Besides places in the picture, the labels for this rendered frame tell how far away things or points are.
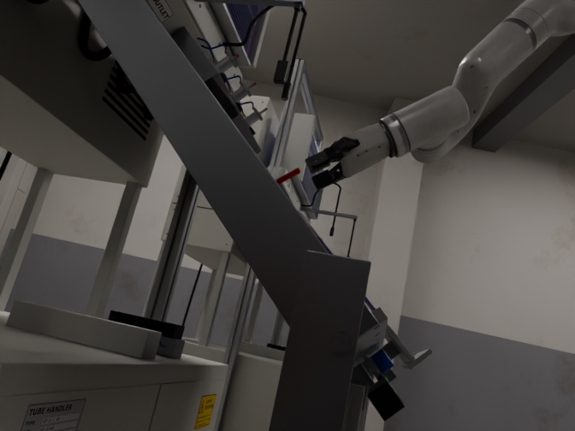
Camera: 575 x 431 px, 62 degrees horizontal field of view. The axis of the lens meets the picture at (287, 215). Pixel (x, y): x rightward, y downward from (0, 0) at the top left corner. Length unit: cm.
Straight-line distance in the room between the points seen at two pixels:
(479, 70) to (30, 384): 90
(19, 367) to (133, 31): 36
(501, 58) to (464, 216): 323
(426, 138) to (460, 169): 338
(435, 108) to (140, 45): 59
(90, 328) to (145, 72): 48
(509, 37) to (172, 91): 75
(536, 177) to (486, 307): 122
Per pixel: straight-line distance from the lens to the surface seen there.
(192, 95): 51
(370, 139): 94
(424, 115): 97
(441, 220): 416
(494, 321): 419
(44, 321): 92
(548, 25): 116
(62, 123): 104
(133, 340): 84
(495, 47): 108
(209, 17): 120
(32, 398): 57
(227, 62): 99
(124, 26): 59
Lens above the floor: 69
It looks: 15 degrees up
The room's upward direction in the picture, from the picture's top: 13 degrees clockwise
